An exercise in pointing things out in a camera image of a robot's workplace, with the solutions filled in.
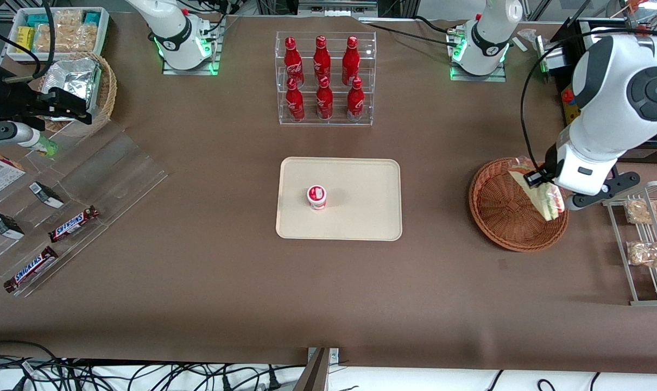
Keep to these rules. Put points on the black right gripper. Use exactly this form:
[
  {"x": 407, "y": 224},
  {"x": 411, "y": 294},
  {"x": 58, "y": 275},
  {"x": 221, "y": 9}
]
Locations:
[{"x": 14, "y": 102}]

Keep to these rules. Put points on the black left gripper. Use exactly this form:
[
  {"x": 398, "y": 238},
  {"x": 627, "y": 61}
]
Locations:
[{"x": 549, "y": 160}]

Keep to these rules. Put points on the triangle sandwich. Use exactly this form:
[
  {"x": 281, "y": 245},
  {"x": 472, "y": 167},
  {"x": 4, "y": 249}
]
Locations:
[{"x": 548, "y": 203}]

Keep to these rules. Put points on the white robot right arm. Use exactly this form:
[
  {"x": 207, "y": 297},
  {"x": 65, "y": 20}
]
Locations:
[{"x": 176, "y": 32}]

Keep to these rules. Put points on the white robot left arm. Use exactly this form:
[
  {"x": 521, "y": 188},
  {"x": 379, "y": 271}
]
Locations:
[{"x": 594, "y": 141}]

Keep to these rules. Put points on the light tan wicker basket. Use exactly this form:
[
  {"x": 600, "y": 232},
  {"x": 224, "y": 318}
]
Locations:
[{"x": 108, "y": 92}]

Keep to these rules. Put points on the dark brown wicker basket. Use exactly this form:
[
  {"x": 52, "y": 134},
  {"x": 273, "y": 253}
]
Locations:
[{"x": 497, "y": 212}]

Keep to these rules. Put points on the beige plastic tray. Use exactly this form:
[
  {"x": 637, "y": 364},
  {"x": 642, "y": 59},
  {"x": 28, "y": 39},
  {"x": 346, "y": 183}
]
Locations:
[{"x": 361, "y": 201}]

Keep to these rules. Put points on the silver foil bag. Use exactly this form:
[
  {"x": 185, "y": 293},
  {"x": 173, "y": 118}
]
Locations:
[{"x": 73, "y": 79}]

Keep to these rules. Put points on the green white drink bottle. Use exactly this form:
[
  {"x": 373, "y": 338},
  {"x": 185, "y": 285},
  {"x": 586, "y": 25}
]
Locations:
[{"x": 46, "y": 146}]

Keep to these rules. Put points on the clear cracker pack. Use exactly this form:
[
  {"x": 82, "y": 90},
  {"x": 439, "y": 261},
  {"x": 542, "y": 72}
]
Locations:
[
  {"x": 646, "y": 254},
  {"x": 79, "y": 38},
  {"x": 65, "y": 21},
  {"x": 46, "y": 38},
  {"x": 646, "y": 212}
]

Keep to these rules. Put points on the white plastic bin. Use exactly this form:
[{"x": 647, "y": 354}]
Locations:
[{"x": 103, "y": 38}]

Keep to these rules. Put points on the clear acrylic stepped display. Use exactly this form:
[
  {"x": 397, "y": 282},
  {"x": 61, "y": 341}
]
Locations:
[{"x": 117, "y": 168}]

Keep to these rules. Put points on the yellow snack box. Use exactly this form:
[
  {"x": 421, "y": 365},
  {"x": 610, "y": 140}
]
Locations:
[{"x": 24, "y": 39}]

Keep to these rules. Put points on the small black white box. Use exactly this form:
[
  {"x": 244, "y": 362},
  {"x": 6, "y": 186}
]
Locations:
[
  {"x": 46, "y": 194},
  {"x": 5, "y": 225}
]

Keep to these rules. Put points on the teal snack box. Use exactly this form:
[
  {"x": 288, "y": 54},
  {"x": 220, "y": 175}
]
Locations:
[
  {"x": 92, "y": 18},
  {"x": 38, "y": 20}
]

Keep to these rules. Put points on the brown snickers bar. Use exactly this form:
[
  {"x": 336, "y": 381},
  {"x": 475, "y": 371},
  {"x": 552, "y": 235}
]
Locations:
[
  {"x": 31, "y": 270},
  {"x": 73, "y": 224}
]

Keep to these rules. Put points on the small silver white device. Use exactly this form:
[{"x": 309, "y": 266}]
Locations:
[{"x": 551, "y": 57}]

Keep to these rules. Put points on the white paper label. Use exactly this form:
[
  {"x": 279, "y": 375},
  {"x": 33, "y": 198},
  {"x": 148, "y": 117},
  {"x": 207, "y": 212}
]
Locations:
[{"x": 519, "y": 44}]

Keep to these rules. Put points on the clear plastic wrap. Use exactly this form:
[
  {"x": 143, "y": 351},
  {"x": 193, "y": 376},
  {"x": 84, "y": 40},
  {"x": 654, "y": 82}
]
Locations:
[{"x": 528, "y": 35}]

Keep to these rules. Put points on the clear acrylic bottle rack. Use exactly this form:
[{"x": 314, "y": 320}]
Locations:
[{"x": 372, "y": 76}]

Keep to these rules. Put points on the red cola bottle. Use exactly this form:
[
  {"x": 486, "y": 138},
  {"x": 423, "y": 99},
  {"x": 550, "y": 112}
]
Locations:
[
  {"x": 294, "y": 103},
  {"x": 292, "y": 57},
  {"x": 324, "y": 102},
  {"x": 355, "y": 103},
  {"x": 351, "y": 58},
  {"x": 321, "y": 57}
]

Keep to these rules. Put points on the red white yogurt cup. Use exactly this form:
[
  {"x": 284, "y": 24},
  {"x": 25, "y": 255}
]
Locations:
[{"x": 316, "y": 196}]

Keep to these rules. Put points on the brown table cloth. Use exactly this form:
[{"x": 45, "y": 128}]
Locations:
[{"x": 225, "y": 282}]

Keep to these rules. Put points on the silver metal frame rail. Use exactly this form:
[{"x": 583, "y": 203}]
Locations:
[{"x": 334, "y": 8}]

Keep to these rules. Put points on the silver metal bracket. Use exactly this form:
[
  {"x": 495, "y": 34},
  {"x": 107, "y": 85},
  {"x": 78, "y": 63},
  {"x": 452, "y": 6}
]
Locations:
[{"x": 333, "y": 355}]

